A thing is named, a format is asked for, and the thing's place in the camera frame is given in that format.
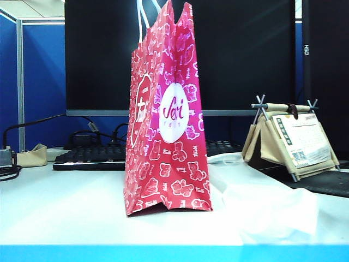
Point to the red Trudi paper bag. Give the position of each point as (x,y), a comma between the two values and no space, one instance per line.
(174,122)

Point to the white plastic bag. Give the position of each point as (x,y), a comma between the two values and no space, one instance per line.
(261,202)

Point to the black mechanical keyboard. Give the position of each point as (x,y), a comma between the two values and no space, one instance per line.
(90,158)

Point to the black power adapter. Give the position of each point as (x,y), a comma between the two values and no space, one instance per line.
(81,139)

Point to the beige tent-shaped calendar stand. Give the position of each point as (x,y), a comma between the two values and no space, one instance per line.
(268,142)

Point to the black AOC monitor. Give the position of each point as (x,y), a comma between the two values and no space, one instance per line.
(98,54)

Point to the white power strip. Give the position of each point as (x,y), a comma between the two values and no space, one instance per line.
(57,153)

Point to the white calendar card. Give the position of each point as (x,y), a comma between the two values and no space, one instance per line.
(305,139)

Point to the beige fabric pouch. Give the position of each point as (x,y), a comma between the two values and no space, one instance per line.
(31,157)

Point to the black mouse pad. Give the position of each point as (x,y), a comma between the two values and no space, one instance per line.
(321,181)

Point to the black HSD monitor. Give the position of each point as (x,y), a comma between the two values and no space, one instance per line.
(327,68)

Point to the grey metal box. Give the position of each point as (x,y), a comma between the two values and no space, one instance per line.
(6,157)

